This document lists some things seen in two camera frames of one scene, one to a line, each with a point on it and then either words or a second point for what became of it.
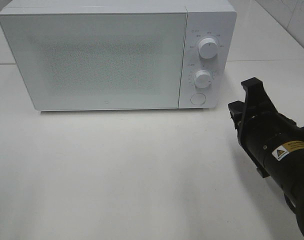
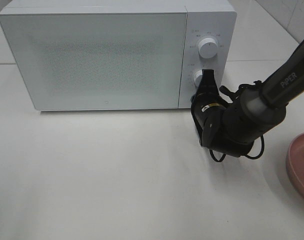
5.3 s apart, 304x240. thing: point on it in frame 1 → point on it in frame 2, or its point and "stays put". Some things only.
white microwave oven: (124, 54) stays put
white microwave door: (99, 61) stays put
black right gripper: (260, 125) → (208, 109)
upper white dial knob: (208, 48) stays put
